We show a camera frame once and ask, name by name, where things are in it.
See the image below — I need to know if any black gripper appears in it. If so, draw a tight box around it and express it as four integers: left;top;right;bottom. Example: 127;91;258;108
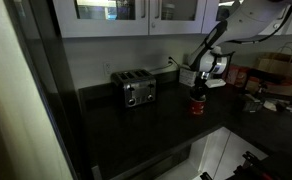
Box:
190;71;210;100

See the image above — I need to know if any red floral mug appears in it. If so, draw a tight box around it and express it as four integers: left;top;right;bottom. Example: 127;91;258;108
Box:
189;94;207;117

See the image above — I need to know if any white printed box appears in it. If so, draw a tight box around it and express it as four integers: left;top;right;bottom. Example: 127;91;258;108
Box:
178;64;199;88

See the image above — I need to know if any red snack package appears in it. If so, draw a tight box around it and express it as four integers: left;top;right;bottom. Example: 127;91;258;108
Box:
225;64;251;88

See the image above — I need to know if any silver four-slot toaster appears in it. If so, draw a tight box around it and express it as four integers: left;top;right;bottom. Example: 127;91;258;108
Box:
110;68;157;109

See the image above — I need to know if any white lower cabinet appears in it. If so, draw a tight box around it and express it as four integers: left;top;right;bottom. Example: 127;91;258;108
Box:
155;126;270;180

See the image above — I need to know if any white glass cabinet door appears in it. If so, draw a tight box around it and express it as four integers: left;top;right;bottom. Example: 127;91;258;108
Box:
52;0;150;39
148;0;208;36

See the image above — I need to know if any brown paper bag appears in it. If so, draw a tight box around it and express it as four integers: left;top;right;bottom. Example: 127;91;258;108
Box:
245;42;292;98

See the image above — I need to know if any jar inside cabinet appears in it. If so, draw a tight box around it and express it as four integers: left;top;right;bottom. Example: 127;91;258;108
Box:
161;3;176;21

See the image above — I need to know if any tall dark refrigerator panel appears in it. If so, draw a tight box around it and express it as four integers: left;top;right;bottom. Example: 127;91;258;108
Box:
4;0;89;180

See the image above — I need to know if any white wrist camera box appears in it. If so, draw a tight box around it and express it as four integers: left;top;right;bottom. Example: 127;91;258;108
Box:
205;78;227;89

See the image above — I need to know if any white wall outlet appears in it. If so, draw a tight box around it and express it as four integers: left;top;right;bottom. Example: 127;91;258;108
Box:
103;61;113;75

